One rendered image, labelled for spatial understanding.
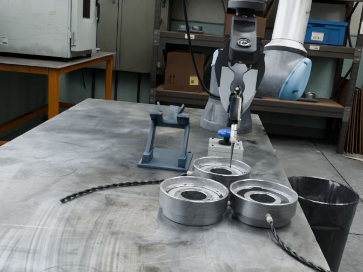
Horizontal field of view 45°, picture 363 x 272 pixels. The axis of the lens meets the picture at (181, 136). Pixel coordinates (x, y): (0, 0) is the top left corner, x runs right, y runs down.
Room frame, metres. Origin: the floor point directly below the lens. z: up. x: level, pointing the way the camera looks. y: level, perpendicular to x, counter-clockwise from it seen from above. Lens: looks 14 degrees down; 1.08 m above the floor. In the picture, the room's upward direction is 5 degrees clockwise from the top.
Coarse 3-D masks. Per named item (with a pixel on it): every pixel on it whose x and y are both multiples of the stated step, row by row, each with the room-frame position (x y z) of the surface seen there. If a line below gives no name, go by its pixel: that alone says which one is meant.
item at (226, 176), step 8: (200, 160) 0.77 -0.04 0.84; (208, 160) 0.79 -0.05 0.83; (216, 160) 0.79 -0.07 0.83; (224, 160) 0.79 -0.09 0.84; (232, 160) 0.79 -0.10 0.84; (192, 168) 0.74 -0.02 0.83; (208, 168) 0.75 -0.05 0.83; (216, 168) 0.76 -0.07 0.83; (224, 168) 0.76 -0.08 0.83; (240, 168) 0.77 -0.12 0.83; (248, 168) 0.74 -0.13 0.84; (200, 176) 0.71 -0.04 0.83; (208, 176) 0.70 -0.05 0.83; (216, 176) 0.69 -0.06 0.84; (224, 176) 0.69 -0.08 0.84; (232, 176) 0.69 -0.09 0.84; (240, 176) 0.70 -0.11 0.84; (248, 176) 0.72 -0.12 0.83; (224, 184) 0.69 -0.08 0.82
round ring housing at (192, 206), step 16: (176, 176) 0.66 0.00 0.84; (192, 176) 0.67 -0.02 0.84; (160, 192) 0.60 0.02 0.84; (176, 192) 0.62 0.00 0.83; (192, 192) 0.64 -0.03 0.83; (208, 192) 0.64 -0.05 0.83; (224, 192) 0.63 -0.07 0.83; (176, 208) 0.57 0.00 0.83; (192, 208) 0.57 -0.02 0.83; (208, 208) 0.57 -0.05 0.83; (224, 208) 0.59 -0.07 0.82; (192, 224) 0.57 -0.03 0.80; (208, 224) 0.58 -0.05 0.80
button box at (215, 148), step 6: (210, 138) 0.91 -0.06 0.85; (210, 144) 0.86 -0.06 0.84; (216, 144) 0.87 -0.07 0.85; (222, 144) 0.87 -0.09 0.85; (228, 144) 0.87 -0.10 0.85; (234, 144) 0.88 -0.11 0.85; (240, 144) 0.89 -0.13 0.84; (210, 150) 0.85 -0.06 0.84; (216, 150) 0.85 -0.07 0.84; (222, 150) 0.85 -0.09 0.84; (228, 150) 0.85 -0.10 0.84; (234, 150) 0.85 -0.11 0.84; (240, 150) 0.85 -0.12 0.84; (210, 156) 0.85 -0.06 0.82; (216, 156) 0.85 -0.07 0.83; (222, 156) 0.85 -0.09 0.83; (228, 156) 0.85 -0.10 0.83; (234, 156) 0.85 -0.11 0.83; (240, 156) 0.85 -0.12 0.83
